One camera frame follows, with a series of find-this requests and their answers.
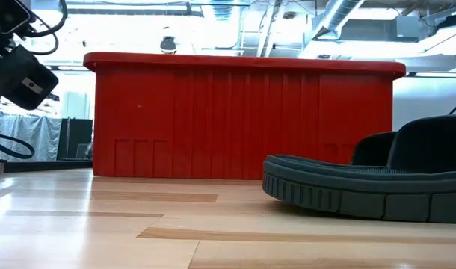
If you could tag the red plastic bin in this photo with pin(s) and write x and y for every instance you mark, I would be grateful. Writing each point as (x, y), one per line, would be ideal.
(213, 119)

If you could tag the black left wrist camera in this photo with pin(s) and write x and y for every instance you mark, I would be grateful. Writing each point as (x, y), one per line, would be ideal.
(5, 15)

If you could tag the silver ceiling duct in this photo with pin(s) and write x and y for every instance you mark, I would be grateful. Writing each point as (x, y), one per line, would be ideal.
(340, 15)

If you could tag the black cabinet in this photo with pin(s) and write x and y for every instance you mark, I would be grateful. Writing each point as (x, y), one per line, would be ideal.
(76, 134)

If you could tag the grey ceiling air unit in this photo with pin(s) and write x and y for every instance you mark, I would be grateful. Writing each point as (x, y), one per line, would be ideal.
(381, 29)

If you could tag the grey plastic tarp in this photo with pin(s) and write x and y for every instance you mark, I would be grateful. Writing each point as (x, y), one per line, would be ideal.
(37, 138)

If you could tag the dark grey slide sandal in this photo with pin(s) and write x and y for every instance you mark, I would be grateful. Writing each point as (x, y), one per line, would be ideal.
(362, 187)

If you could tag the dark ceiling dome lamp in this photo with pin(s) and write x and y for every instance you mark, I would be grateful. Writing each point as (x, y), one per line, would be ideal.
(168, 45)

